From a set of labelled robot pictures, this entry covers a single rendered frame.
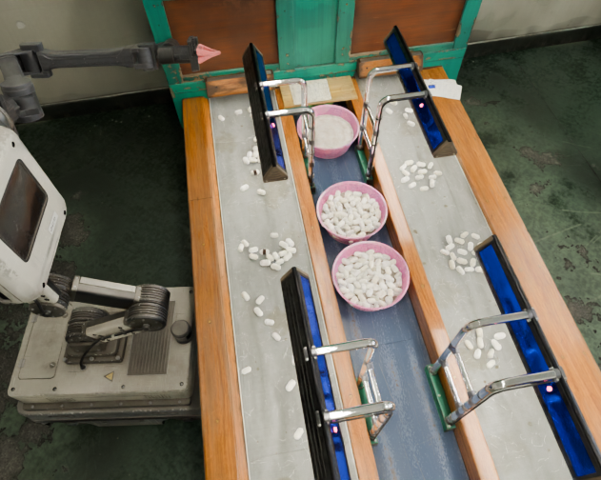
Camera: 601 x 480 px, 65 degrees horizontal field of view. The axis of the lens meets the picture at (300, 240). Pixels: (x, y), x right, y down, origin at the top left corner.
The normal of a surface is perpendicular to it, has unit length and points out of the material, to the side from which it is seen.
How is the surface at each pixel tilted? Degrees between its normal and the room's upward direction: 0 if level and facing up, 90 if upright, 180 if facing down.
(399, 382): 0
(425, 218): 0
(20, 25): 90
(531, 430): 0
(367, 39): 90
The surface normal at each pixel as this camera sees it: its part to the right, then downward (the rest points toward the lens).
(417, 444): -0.01, -0.53
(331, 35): 0.18, 0.83
